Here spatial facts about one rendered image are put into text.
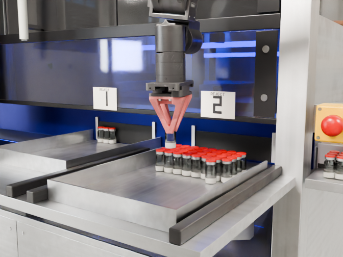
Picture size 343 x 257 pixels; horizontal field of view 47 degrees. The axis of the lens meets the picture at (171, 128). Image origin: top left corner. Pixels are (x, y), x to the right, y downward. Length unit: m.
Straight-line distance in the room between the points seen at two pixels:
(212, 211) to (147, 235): 0.10
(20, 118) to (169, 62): 0.88
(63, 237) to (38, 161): 0.48
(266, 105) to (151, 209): 0.39
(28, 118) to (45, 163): 0.61
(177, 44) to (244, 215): 0.33
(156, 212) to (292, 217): 0.40
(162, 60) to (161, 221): 0.31
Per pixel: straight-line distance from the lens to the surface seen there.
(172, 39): 0.73
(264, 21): 0.85
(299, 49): 0.83
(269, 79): 0.84
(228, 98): 0.88
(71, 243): 1.31
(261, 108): 0.85
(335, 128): 0.78
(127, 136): 1.15
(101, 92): 1.09
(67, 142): 1.17
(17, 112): 1.53
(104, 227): 0.59
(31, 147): 1.10
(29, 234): 1.47
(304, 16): 0.83
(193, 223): 0.53
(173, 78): 0.73
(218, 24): 0.89
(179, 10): 0.74
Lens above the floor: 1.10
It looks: 9 degrees down
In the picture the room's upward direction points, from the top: straight up
